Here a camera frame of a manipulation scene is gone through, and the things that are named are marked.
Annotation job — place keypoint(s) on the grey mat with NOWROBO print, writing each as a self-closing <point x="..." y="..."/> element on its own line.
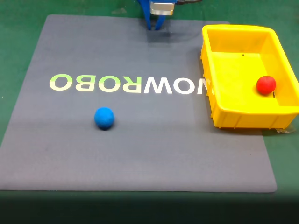
<point x="140" y="144"/>

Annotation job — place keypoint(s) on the silver camera box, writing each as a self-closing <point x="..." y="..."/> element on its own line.
<point x="162" y="9"/>

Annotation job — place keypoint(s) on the red ball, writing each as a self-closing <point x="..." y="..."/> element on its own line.
<point x="265" y="85"/>

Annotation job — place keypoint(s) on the yellow plastic bin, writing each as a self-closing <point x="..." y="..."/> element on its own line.
<point x="236" y="77"/>

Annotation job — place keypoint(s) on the blue ball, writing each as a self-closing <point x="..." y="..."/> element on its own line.
<point x="104" y="118"/>

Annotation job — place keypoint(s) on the clear plastic wrap scrap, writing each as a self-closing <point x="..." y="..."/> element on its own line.
<point x="286" y="129"/>

